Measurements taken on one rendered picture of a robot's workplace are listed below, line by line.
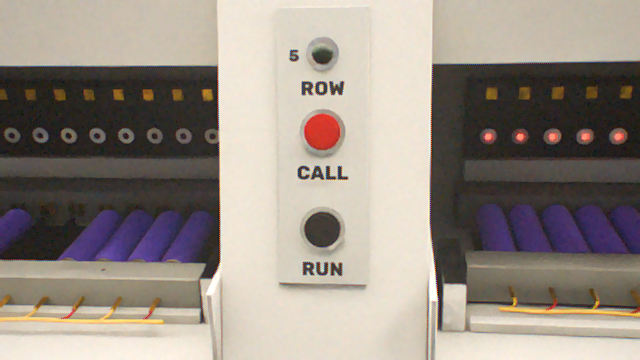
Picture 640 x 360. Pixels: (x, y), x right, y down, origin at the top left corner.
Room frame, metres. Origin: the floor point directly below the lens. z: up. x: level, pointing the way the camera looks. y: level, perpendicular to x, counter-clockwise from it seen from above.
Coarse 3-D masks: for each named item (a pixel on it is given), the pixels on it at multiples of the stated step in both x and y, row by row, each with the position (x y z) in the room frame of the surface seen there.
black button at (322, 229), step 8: (312, 216) 0.31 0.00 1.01; (320, 216) 0.31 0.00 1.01; (328, 216) 0.31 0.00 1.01; (312, 224) 0.31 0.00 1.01; (320, 224) 0.31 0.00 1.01; (328, 224) 0.31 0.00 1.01; (336, 224) 0.31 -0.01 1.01; (312, 232) 0.31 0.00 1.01; (320, 232) 0.31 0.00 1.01; (328, 232) 0.31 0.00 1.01; (336, 232) 0.31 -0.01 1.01; (312, 240) 0.31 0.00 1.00; (320, 240) 0.31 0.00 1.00; (328, 240) 0.31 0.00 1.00; (336, 240) 0.31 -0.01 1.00
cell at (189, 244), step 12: (192, 216) 0.45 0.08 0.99; (204, 216) 0.45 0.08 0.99; (192, 228) 0.43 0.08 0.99; (204, 228) 0.44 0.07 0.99; (180, 240) 0.42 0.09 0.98; (192, 240) 0.42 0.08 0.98; (204, 240) 0.43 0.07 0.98; (168, 252) 0.40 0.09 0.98; (180, 252) 0.40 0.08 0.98; (192, 252) 0.41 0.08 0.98
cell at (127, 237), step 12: (132, 216) 0.45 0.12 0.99; (144, 216) 0.45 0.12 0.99; (120, 228) 0.43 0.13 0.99; (132, 228) 0.44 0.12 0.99; (144, 228) 0.45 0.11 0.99; (108, 240) 0.42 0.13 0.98; (120, 240) 0.42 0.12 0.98; (132, 240) 0.43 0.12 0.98; (108, 252) 0.40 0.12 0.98; (120, 252) 0.41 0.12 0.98
